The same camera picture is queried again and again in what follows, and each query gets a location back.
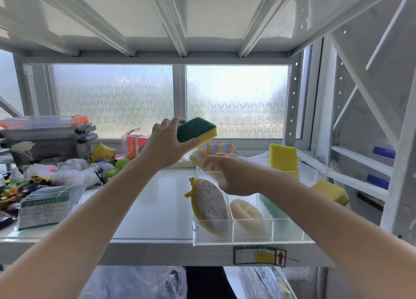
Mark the person's right thumb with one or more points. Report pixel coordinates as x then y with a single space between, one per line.
213 163

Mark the orange and white box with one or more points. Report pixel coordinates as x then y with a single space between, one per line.
128 141

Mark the person's left hand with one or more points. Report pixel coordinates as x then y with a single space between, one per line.
161 146

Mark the clear plastic packaged goods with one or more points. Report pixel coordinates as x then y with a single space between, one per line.
266 284

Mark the pile of small toy cars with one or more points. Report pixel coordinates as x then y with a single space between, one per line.
19 191

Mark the plain yellow sponge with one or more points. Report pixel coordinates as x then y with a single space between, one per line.
330 191
282 157

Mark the clear box of green cards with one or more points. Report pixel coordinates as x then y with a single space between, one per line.
45 208

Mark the rainbow striped sponge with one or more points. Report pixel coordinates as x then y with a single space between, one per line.
221 147

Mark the large clear plastic bag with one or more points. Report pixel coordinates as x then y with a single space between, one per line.
130 284

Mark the grey case with orange latches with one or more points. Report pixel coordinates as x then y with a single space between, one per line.
48 139

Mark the person's right hand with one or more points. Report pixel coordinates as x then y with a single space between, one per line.
239 175

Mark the yellow plush toy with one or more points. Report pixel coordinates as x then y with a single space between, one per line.
102 152

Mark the clear acrylic divided organizer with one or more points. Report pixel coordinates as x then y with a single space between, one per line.
250 235

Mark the cream round sponge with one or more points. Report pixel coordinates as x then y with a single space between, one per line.
245 212

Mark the person's right forearm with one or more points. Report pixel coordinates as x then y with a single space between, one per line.
325 224

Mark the green plastic toy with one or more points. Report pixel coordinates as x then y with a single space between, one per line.
120 165

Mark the person's left forearm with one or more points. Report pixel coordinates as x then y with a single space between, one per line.
84 224

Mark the person's left thumb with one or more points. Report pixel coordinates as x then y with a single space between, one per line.
190 143

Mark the silver glitter yellow scrub pad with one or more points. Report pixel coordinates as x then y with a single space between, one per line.
211 203

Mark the blue clip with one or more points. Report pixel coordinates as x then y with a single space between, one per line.
383 152
378 182

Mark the crumpled clear plastic bags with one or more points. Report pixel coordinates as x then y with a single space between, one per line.
71 173

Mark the white cross-braced metal rack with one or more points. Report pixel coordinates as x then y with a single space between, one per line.
399 178

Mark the green and yellow scrub sponge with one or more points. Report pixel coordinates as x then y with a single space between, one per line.
196 129

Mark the white artificial flower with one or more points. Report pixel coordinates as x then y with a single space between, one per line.
22 147

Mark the white metal shelving rack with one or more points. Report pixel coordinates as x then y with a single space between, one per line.
156 253

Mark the shelf label sticker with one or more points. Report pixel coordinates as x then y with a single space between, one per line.
260 256

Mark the frosted glass window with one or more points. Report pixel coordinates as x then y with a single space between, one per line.
113 97

